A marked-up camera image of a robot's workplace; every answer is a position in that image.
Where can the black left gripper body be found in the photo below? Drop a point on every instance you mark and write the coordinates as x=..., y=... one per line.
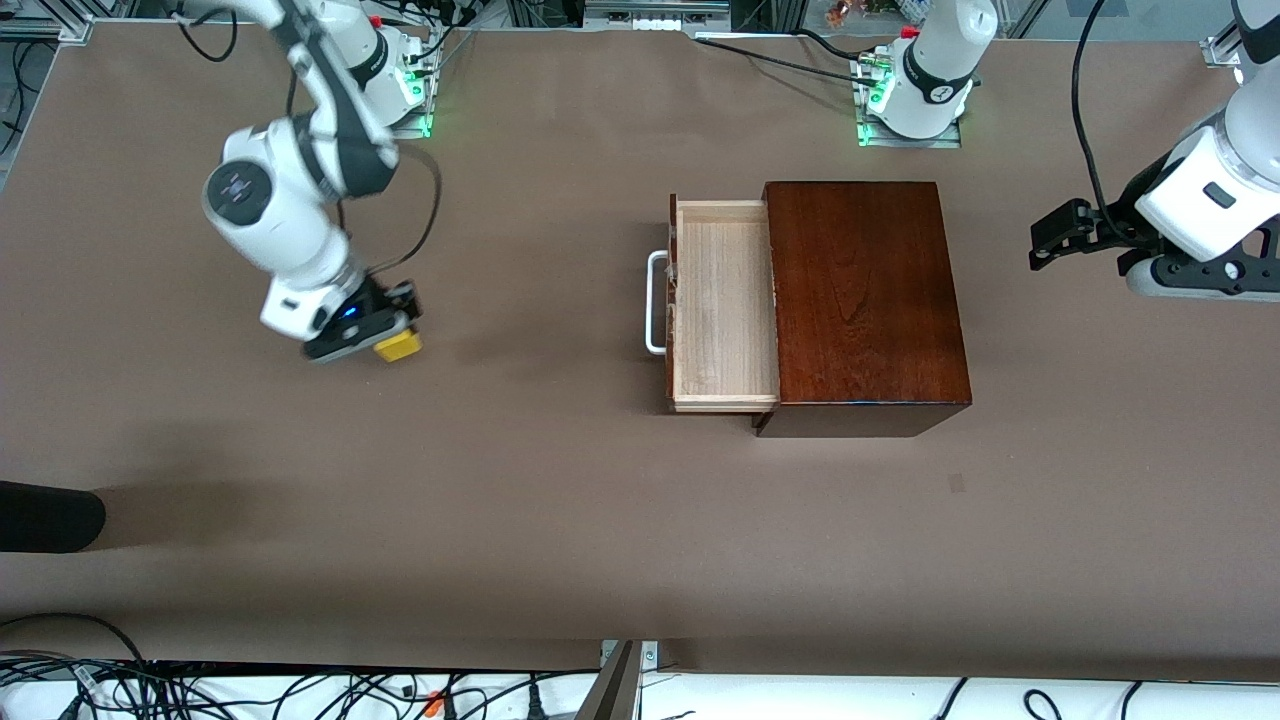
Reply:
x=1118, y=222

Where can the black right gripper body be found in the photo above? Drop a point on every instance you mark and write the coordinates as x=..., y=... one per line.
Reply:
x=381, y=303

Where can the yellow cube block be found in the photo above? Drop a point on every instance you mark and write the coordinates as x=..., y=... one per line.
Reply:
x=398, y=348

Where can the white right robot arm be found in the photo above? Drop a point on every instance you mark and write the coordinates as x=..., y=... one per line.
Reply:
x=270, y=220

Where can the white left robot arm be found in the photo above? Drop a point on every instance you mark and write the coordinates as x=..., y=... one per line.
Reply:
x=1215, y=185

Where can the dark brown wooden cabinet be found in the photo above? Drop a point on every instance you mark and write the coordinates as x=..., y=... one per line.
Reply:
x=870, y=300

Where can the white power strip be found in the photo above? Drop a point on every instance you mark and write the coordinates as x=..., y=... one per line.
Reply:
x=650, y=24

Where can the black cylindrical object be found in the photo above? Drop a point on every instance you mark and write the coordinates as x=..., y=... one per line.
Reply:
x=50, y=515

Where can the black power plug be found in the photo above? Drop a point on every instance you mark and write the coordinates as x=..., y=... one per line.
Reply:
x=535, y=705

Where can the aluminium arm base plate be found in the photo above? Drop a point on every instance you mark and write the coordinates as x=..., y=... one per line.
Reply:
x=940, y=142
x=410, y=128

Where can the aluminium frame profile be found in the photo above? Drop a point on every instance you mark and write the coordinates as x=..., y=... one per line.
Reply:
x=1222, y=52
x=60, y=25

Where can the aluminium post with bracket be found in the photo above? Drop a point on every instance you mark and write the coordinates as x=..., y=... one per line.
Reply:
x=615, y=690

